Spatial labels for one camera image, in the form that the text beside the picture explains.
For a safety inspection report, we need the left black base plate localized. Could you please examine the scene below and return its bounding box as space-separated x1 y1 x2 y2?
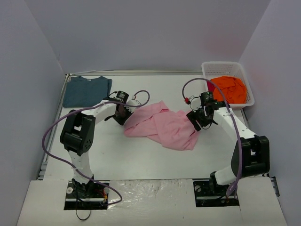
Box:
64 181 110 210

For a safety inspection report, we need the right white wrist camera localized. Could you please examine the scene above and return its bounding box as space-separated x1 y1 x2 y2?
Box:
184 95 201 111

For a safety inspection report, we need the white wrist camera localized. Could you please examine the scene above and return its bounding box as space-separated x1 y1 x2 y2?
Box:
125 95 141 113
184 95 201 111

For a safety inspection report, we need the pink t-shirt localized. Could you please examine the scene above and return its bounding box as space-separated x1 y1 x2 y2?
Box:
124 101 199 151

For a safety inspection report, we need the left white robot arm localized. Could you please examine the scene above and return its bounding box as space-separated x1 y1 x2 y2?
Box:
60 91 140 198

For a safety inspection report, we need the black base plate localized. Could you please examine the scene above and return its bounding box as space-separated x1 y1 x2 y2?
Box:
193 179 239 208
64 181 110 210

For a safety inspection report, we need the folded blue t-shirt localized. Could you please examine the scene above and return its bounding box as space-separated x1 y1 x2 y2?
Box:
63 76 112 108

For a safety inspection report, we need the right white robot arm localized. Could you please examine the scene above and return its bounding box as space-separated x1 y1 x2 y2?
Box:
185 92 270 196

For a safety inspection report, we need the orange t-shirt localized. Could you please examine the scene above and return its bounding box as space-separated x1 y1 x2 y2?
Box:
211 76 247 104

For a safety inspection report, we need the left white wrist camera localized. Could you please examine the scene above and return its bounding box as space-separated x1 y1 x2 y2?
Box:
125 95 141 113

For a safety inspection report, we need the white plastic basket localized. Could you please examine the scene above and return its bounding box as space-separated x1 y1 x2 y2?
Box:
202 61 254 110

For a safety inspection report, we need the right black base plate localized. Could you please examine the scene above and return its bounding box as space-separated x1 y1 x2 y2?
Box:
193 179 239 208

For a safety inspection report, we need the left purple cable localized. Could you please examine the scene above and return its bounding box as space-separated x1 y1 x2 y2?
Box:
41 89 151 205

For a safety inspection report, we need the red garment in basket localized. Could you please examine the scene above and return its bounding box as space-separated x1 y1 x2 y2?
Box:
206 80 215 94

